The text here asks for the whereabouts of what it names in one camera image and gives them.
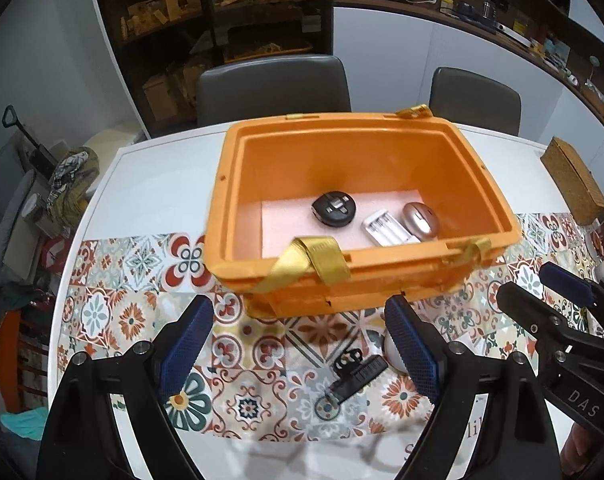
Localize orange storage crate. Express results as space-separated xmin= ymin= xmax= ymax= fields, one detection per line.
xmin=204 ymin=106 xmax=520 ymax=318

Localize white battery charger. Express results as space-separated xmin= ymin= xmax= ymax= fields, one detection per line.
xmin=361 ymin=209 xmax=419 ymax=247

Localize patterned tile table mat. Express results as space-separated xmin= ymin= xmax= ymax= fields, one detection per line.
xmin=52 ymin=214 xmax=599 ymax=442

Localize round black cable reel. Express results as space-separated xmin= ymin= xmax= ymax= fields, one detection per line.
xmin=311 ymin=191 xmax=356 ymax=229

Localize dark wooden shelf unit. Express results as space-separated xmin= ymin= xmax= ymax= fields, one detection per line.
xmin=94 ymin=0 xmax=332 ymax=138

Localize grey chair right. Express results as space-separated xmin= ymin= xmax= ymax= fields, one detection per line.
xmin=429 ymin=67 xmax=522 ymax=136

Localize grey chair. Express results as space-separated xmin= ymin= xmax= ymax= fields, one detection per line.
xmin=197 ymin=54 xmax=352 ymax=127
xmin=429 ymin=67 xmax=522 ymax=136

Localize silver computer mouse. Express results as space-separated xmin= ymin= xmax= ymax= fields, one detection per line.
xmin=401 ymin=202 xmax=439 ymax=242

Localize grey chair left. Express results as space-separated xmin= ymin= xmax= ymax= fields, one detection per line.
xmin=197 ymin=54 xmax=352 ymax=127

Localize pink egg-shaped gadget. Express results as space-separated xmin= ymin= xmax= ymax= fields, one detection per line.
xmin=382 ymin=332 xmax=407 ymax=375

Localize black handled shovel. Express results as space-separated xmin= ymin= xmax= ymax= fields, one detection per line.
xmin=2 ymin=105 xmax=57 ymax=180

